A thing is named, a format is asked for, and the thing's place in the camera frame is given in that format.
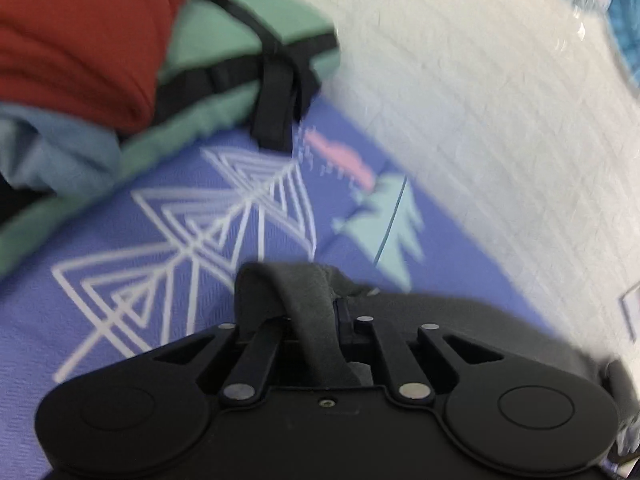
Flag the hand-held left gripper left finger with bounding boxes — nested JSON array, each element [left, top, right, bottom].
[[149, 316, 292, 407]]

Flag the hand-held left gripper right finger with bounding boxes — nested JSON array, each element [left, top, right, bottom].
[[333, 300, 504, 407]]

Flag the dark grey pants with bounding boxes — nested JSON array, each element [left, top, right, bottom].
[[234, 260, 640, 467]]

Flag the blue printed blanket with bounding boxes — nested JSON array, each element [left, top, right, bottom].
[[0, 95, 568, 480]]

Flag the light blue folded cloth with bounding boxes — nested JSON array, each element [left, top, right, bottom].
[[0, 104, 122, 199]]

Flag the red folded cloth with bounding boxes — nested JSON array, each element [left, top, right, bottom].
[[0, 0, 194, 136]]

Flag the blue patterned cloth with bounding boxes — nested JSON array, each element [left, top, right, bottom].
[[602, 0, 640, 87]]

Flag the green folded cloth black strap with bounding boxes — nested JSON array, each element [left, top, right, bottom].
[[0, 0, 344, 279]]

